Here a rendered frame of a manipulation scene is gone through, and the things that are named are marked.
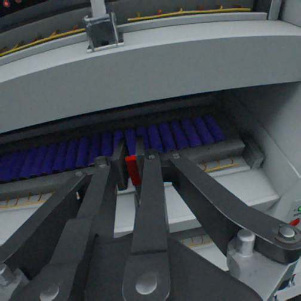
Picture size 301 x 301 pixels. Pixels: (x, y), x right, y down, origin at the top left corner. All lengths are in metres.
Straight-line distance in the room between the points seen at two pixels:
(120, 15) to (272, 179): 0.27
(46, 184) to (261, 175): 0.31
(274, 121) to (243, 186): 0.09
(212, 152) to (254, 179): 0.07
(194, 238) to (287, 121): 0.28
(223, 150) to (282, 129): 0.08
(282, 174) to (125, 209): 0.21
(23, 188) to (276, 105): 0.36
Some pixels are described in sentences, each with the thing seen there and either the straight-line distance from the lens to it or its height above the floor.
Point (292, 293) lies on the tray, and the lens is 1.07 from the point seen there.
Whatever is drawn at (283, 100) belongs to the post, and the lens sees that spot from 0.24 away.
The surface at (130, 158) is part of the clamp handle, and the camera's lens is 0.16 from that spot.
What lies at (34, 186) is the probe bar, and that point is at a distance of 0.29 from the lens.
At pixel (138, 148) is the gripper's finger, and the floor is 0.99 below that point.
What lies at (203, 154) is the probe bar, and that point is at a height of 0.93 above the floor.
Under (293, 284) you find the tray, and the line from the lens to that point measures 0.85.
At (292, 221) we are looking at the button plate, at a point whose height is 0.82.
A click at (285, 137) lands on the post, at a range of 0.24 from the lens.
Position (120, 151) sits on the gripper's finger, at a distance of 0.16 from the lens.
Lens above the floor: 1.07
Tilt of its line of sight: 30 degrees down
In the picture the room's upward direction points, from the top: 10 degrees counter-clockwise
